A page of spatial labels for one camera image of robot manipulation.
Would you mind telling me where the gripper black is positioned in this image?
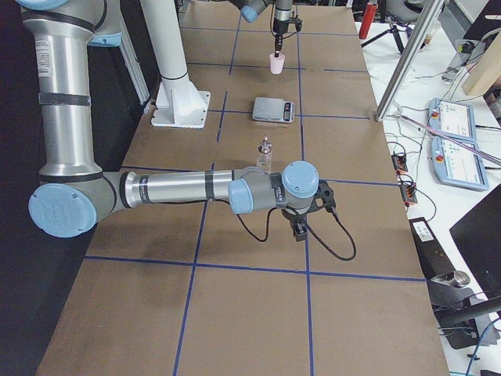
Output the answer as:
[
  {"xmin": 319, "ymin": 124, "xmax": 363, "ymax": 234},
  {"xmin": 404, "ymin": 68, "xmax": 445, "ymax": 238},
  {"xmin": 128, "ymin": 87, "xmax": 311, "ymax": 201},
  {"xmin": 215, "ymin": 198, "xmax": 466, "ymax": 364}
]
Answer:
[
  {"xmin": 272, "ymin": 18, "xmax": 289, "ymax": 53},
  {"xmin": 282, "ymin": 209, "xmax": 308, "ymax": 241}
]

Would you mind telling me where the clear glass sauce bottle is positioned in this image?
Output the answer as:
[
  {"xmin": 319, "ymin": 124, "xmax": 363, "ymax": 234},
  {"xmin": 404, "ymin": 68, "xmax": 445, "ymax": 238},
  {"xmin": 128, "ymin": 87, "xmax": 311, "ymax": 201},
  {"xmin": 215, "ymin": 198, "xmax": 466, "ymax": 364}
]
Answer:
[{"xmin": 257, "ymin": 136, "xmax": 272, "ymax": 174}]

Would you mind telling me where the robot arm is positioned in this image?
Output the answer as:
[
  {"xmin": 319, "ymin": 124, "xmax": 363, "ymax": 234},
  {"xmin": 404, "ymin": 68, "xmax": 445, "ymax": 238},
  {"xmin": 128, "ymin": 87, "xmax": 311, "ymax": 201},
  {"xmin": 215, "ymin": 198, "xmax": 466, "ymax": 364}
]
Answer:
[
  {"xmin": 229, "ymin": 0, "xmax": 293, "ymax": 57},
  {"xmin": 21, "ymin": 1, "xmax": 320, "ymax": 238}
]

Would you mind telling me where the silver digital kitchen scale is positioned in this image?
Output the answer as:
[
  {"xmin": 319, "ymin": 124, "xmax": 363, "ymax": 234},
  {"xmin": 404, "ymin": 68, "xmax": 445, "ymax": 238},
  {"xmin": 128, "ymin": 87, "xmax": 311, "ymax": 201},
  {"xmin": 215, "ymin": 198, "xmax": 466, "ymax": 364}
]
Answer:
[{"xmin": 252, "ymin": 97, "xmax": 295, "ymax": 123}]

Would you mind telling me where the red cylinder bottle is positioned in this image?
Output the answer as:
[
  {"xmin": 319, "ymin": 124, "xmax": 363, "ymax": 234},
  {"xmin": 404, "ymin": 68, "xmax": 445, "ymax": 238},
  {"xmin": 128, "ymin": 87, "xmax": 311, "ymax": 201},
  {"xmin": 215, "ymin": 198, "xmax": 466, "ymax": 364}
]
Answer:
[{"xmin": 359, "ymin": 2, "xmax": 378, "ymax": 40}]

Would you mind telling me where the orange connector block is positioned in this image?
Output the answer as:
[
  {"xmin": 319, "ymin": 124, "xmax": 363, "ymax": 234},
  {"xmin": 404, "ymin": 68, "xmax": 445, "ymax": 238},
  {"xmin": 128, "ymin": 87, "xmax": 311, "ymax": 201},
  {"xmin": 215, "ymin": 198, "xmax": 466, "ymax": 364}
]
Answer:
[
  {"xmin": 398, "ymin": 181, "xmax": 418, "ymax": 207},
  {"xmin": 391, "ymin": 154, "xmax": 408, "ymax": 174}
]

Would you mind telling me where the black tripod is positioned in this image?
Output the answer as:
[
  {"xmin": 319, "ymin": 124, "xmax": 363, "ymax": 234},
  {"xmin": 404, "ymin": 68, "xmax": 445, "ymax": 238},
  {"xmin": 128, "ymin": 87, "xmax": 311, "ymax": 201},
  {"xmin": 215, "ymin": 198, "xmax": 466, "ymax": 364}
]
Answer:
[{"xmin": 359, "ymin": 18, "xmax": 412, "ymax": 54}]

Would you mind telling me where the black box with label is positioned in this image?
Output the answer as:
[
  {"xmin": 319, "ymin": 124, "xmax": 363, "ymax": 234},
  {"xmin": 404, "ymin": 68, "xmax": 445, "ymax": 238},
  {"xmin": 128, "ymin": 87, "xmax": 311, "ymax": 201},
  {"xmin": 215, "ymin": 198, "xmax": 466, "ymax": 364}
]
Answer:
[{"xmin": 409, "ymin": 217, "xmax": 455, "ymax": 280}]

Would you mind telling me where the brown paper table cover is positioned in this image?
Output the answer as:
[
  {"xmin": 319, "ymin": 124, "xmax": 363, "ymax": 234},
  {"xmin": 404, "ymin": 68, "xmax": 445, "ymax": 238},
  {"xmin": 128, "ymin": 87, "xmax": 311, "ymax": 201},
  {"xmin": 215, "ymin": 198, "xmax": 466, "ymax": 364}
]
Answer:
[{"xmin": 38, "ymin": 2, "xmax": 449, "ymax": 375}]

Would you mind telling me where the lower teach pendant tablet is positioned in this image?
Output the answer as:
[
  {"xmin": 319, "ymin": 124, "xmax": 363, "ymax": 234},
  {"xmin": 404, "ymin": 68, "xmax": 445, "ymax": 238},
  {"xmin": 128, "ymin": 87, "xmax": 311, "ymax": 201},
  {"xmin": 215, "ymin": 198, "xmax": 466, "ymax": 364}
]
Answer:
[{"xmin": 431, "ymin": 136, "xmax": 489, "ymax": 191}]

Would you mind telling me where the teach pendant tablet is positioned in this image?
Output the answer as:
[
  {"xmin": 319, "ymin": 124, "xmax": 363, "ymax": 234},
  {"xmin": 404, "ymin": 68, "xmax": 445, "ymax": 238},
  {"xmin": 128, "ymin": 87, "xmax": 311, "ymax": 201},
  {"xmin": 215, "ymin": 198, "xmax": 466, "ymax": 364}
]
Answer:
[
  {"xmin": 431, "ymin": 136, "xmax": 489, "ymax": 191},
  {"xmin": 428, "ymin": 98, "xmax": 477, "ymax": 141}
]

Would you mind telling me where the black clamp stand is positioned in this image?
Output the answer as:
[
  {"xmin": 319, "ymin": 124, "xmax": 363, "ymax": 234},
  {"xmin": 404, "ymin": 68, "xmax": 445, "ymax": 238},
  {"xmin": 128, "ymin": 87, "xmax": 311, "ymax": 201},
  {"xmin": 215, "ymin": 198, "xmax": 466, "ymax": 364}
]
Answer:
[{"xmin": 427, "ymin": 272, "xmax": 500, "ymax": 349}]

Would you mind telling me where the black monitor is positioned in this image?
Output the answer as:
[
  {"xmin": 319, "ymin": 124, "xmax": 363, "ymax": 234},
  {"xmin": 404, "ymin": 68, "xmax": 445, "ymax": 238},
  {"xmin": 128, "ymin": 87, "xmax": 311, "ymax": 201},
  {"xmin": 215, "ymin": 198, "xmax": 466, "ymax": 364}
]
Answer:
[{"xmin": 450, "ymin": 186, "xmax": 501, "ymax": 295}]

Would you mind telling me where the upper teach pendant tablet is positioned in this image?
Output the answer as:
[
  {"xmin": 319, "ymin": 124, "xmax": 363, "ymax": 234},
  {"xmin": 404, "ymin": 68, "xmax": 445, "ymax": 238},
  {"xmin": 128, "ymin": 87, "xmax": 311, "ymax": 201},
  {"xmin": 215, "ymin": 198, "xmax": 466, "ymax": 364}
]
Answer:
[{"xmin": 428, "ymin": 98, "xmax": 477, "ymax": 141}]

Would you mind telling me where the wooden board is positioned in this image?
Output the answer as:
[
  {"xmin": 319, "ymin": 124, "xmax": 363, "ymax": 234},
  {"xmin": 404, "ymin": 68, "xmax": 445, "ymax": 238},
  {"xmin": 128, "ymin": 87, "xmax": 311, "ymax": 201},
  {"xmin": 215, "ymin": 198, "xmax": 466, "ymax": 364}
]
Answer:
[{"xmin": 461, "ymin": 0, "xmax": 501, "ymax": 98}]

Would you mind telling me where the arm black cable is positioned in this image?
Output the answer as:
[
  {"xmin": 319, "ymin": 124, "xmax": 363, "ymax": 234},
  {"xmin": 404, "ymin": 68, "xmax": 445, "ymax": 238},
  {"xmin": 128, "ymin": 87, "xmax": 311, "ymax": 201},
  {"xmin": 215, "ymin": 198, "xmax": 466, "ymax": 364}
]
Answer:
[
  {"xmin": 269, "ymin": 0, "xmax": 303, "ymax": 40},
  {"xmin": 234, "ymin": 203, "xmax": 357, "ymax": 262}
]

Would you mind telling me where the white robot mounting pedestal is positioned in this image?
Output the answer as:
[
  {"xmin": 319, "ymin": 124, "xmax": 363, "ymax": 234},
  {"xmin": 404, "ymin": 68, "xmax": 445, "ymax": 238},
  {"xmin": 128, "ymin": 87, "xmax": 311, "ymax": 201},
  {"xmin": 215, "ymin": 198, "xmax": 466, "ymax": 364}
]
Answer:
[{"xmin": 141, "ymin": 0, "xmax": 211, "ymax": 128}]

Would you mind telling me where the aluminium frame post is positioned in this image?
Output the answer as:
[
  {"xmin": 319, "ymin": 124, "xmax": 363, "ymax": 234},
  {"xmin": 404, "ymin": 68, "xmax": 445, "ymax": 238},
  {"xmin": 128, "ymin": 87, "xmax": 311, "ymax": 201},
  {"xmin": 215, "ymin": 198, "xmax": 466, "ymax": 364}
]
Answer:
[{"xmin": 375, "ymin": 0, "xmax": 445, "ymax": 121}]

